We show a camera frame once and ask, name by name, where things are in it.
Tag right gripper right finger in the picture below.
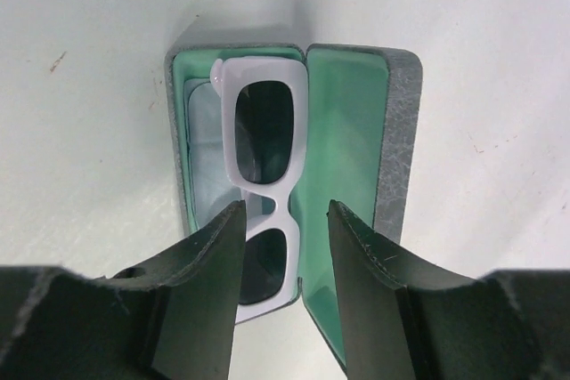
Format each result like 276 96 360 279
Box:
328 200 479 379

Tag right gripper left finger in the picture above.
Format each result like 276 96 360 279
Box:
111 201 246 379

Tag grey glasses case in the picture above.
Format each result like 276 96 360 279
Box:
163 43 424 310

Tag white frame sunglasses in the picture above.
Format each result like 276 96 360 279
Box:
210 56 308 323

